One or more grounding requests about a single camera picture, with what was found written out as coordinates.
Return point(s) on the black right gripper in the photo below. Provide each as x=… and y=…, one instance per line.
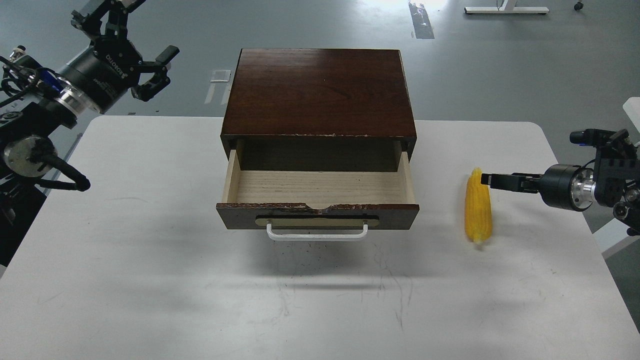
x=568, y=187

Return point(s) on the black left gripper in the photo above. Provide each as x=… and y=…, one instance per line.
x=111, y=64

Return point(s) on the yellow corn cob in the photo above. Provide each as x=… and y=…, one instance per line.
x=478, y=221

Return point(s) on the wooden drawer with white handle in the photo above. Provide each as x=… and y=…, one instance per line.
x=298, y=190

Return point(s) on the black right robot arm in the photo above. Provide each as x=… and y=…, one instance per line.
x=612, y=181

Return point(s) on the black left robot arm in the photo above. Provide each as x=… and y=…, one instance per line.
x=39, y=100

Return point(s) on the dark wooden drawer cabinet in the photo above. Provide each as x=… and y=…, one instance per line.
x=319, y=109

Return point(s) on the white chair base with caster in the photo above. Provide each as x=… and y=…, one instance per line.
x=632, y=109

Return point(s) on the white desk base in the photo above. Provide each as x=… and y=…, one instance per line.
x=506, y=7

